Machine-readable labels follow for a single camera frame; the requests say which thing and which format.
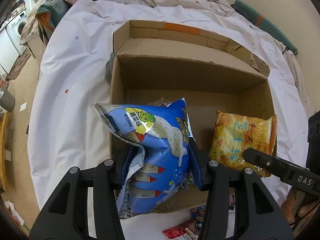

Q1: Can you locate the yellow cheese snack bag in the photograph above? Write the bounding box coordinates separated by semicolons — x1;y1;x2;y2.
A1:
209;110;277;177

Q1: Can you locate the brown white chocolate bar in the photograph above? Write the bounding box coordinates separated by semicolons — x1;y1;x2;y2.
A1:
184;219;200;239

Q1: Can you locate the red white wafer bar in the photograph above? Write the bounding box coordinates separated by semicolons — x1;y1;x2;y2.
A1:
162;226;189;240

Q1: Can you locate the blue rocket snack bag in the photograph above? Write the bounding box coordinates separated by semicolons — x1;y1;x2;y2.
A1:
91;98;193;219

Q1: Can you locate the person's right hand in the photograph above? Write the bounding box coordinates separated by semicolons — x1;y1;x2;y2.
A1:
281;187;319;237

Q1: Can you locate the white bed sheet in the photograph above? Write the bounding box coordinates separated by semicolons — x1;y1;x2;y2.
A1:
28;0;308;207

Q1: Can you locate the brown cardboard box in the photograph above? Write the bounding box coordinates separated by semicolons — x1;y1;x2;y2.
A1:
109;20;274;212

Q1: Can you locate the grey trash bin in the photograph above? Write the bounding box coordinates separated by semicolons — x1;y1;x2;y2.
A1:
0;87;15;112

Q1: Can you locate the green rolled mat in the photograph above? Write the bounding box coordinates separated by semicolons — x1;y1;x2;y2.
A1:
231;0;298;55

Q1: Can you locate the grey cloth beside box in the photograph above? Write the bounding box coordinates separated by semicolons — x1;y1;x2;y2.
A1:
105;52;116;86

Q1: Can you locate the patterned floor rug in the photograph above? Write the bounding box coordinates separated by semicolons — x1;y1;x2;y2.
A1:
6;49;31;81

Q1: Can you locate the white kitchen cabinet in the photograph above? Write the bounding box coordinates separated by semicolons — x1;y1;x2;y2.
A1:
0;29;19;77

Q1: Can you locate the white washing machine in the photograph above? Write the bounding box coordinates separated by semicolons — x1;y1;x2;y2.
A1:
6;10;27;56

